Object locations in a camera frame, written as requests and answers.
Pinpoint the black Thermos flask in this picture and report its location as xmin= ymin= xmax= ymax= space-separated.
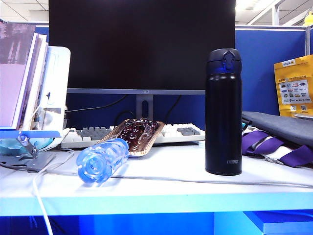
xmin=204 ymin=48 xmax=243 ymax=176

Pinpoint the clear mineral water bottle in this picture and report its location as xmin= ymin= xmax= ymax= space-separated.
xmin=76 ymin=138 xmax=130 ymax=188

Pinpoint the woven-rim snack tray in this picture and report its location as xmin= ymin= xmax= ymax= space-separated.
xmin=95 ymin=118 xmax=166 ymax=159

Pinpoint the grey monitor stand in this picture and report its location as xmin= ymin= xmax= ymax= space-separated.
xmin=135 ymin=94 xmax=154 ymax=121

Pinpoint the dark grapes bunch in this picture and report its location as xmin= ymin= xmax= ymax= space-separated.
xmin=122 ymin=119 xmax=158 ymax=150

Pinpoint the white and grey keyboard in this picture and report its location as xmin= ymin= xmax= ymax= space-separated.
xmin=60 ymin=123 xmax=206 ymax=149

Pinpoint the black computer monitor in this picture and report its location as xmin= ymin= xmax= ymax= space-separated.
xmin=48 ymin=0 xmax=237 ymax=95

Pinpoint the purple and white bag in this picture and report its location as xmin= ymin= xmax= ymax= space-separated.
xmin=241 ymin=126 xmax=313 ymax=169

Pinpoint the white tablet device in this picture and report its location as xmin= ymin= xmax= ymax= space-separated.
xmin=36 ymin=46 xmax=71 ymax=145

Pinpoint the grey metal tablet stand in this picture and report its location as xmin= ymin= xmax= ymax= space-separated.
xmin=0 ymin=126 xmax=62 ymax=173

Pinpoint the white-paged book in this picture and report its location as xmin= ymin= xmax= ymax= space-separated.
xmin=18 ymin=33 xmax=49 ymax=130

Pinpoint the yellow paper bag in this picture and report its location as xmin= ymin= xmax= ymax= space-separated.
xmin=273 ymin=54 xmax=313 ymax=120

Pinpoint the pink cover book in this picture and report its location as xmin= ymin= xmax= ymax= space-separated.
xmin=0 ymin=22 xmax=39 ymax=129

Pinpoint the teal bowl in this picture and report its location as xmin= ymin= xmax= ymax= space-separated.
xmin=0 ymin=137 xmax=54 ymax=156

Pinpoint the blue box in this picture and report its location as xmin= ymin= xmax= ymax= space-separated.
xmin=244 ymin=210 xmax=313 ymax=235

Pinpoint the yellow duck toy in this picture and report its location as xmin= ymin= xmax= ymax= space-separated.
xmin=302 ymin=11 xmax=313 ymax=27

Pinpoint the black monitor cable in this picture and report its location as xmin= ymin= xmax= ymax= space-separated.
xmin=65 ymin=94 xmax=128 ymax=113
xmin=114 ymin=110 xmax=134 ymax=126
xmin=165 ymin=94 xmax=183 ymax=118

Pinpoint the white cable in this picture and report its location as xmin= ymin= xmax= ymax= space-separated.
xmin=33 ymin=148 xmax=75 ymax=235
xmin=44 ymin=144 xmax=313 ymax=188

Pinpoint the dark grey cable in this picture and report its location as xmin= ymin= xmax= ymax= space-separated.
xmin=0 ymin=161 xmax=41 ymax=174

